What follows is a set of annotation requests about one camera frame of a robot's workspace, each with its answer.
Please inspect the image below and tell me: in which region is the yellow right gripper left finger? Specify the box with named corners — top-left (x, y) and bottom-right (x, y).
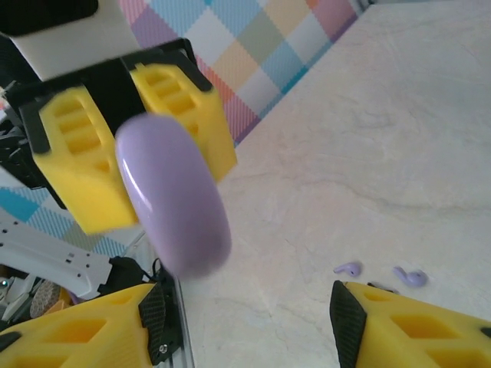
top-left (0, 282), bottom-right (170, 368)

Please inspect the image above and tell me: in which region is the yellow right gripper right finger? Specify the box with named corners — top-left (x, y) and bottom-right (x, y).
top-left (330, 279), bottom-right (491, 368)

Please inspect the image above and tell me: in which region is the purple wireless earbud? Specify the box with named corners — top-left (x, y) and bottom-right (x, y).
top-left (333, 261), bottom-right (364, 276)
top-left (391, 266), bottom-right (427, 288)

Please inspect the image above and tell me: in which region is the purple earbud charging case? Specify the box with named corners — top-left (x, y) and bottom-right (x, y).
top-left (114, 113), bottom-right (233, 278)

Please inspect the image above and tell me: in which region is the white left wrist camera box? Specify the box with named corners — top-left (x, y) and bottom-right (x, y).
top-left (0, 0), bottom-right (143, 81)

